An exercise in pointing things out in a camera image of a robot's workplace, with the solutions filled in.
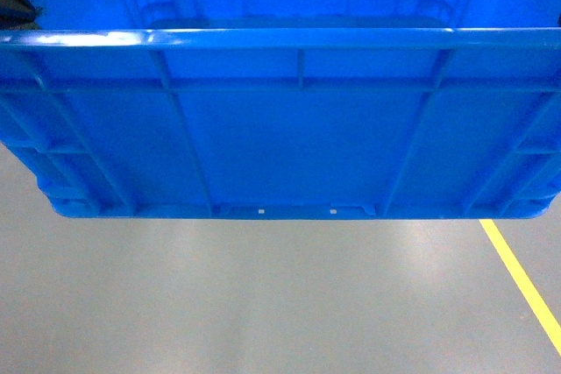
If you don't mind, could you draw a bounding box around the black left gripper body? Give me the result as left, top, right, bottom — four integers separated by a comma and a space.
1, 0, 36, 31

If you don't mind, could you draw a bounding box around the large blue plastic crate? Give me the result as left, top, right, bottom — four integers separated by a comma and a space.
1, 0, 560, 220

